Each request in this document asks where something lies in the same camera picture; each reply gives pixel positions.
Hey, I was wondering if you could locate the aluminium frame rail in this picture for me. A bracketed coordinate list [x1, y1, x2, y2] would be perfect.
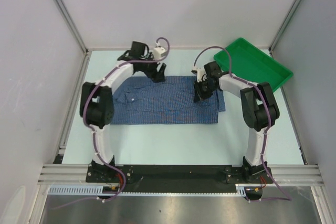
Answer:
[38, 164, 324, 186]

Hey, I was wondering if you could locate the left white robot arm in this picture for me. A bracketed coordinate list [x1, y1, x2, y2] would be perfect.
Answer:
[80, 37, 170, 182]

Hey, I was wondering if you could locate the green plastic tray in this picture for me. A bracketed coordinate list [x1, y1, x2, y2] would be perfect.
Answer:
[214, 38, 293, 91]

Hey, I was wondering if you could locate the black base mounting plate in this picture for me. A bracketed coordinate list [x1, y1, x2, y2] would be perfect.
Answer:
[86, 165, 274, 195]

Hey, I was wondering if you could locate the blue checkered long sleeve shirt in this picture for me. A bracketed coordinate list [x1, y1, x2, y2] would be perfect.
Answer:
[111, 76, 226, 125]

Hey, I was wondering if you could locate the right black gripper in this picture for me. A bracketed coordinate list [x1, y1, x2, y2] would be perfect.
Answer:
[193, 78, 217, 103]

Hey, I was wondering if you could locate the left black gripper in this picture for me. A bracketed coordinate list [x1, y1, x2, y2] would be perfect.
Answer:
[139, 52, 165, 83]

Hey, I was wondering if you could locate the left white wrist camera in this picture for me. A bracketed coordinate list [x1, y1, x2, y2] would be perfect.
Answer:
[152, 46, 167, 60]

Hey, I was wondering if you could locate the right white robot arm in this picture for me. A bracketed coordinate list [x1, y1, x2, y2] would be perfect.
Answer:
[191, 61, 280, 183]

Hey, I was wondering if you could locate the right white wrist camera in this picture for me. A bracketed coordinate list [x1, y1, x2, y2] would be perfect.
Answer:
[191, 67, 207, 82]

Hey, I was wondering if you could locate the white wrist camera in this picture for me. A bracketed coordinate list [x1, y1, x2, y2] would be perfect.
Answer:
[191, 67, 207, 82]
[152, 46, 167, 60]

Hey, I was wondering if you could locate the grey slotted cable duct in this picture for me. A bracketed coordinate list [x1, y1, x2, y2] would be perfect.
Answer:
[48, 183, 263, 198]

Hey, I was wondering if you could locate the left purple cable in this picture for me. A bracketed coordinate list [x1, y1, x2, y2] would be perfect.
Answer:
[49, 37, 170, 210]

